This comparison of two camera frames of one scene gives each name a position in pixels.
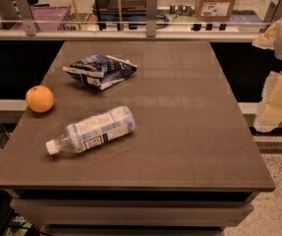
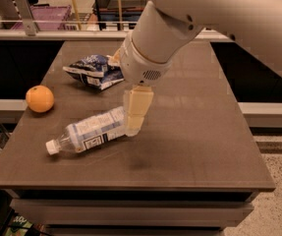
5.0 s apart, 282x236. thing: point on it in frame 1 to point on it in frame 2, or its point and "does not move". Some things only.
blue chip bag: (100, 70) does not move
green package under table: (19, 226) does not move
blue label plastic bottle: (89, 133) does not move
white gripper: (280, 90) to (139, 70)
